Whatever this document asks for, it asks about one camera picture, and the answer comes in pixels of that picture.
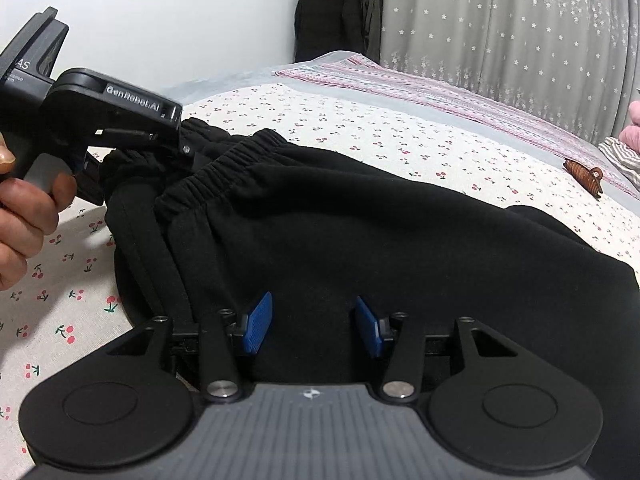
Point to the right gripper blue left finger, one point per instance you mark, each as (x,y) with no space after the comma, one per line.
(227,339)

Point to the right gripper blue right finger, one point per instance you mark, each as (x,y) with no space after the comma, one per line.
(395,344)

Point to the black pants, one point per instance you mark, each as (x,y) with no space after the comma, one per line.
(255,216)

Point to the person left hand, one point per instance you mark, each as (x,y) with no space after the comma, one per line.
(28,215)

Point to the cherry print bed mat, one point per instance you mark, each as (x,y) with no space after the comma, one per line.
(68,304)

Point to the brown hair claw clip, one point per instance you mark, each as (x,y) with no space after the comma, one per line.
(589,178)

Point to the grey bed sheet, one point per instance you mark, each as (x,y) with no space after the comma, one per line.
(193,90)

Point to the pink striped blanket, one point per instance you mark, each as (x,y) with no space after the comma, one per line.
(360,74)

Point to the black hanging coat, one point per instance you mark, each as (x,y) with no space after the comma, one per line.
(324,26)

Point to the striped folded garment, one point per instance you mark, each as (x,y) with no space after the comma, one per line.
(624,159)

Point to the pink folded garment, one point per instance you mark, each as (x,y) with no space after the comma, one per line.
(630,135)

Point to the grey star curtain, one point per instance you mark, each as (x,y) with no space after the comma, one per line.
(574,63)

